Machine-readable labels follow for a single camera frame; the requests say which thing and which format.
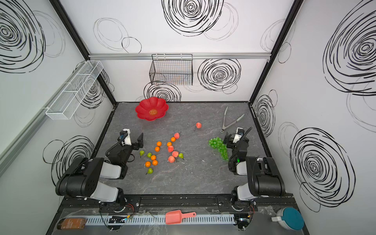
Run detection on green grape bunch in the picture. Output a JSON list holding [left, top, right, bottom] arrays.
[[208, 137, 229, 161]]

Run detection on lone pink peach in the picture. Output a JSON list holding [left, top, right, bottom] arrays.
[[195, 122, 202, 130]]

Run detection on red flower-shaped bowl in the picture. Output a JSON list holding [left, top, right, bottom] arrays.
[[135, 97, 169, 121]]

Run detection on pink peach bottom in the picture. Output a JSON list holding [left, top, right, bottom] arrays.
[[168, 156, 175, 163]]

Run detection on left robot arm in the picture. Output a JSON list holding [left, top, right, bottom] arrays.
[[55, 129, 144, 208]]

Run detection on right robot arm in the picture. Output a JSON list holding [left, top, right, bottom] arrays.
[[223, 129, 286, 202]]

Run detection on metal tongs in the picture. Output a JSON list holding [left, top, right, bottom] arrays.
[[220, 106, 245, 134]]

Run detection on pink plastic scoop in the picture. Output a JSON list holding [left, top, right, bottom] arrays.
[[165, 210, 196, 225]]

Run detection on teal and white container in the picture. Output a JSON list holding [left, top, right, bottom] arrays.
[[271, 207, 305, 231]]

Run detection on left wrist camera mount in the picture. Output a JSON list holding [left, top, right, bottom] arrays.
[[119, 128, 132, 146]]

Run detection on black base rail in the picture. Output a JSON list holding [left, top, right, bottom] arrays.
[[58, 194, 298, 212]]

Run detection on white mesh wall shelf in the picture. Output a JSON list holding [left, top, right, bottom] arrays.
[[46, 61, 104, 120]]

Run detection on white slotted cable duct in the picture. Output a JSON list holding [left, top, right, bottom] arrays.
[[66, 214, 236, 226]]

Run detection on black wire basket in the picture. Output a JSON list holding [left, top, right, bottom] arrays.
[[149, 53, 193, 86]]

